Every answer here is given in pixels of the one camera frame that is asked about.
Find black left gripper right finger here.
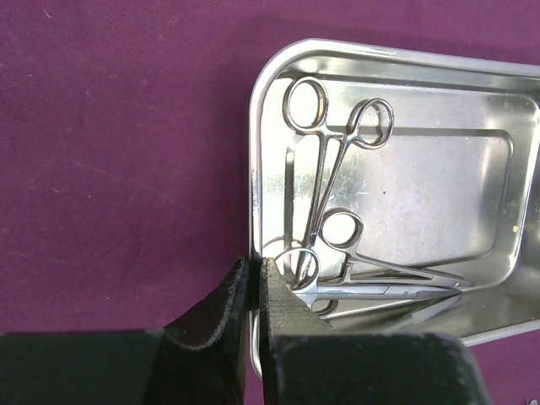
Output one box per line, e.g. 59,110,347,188
259,259,491,404

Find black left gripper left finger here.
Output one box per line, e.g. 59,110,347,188
1,258,249,404

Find steel surgical scissors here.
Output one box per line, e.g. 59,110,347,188
275,208,474,315

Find stainless steel instrument tray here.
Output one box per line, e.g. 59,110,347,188
248,38,540,376

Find purple surgical cloth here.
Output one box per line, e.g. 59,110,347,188
0,0,540,405

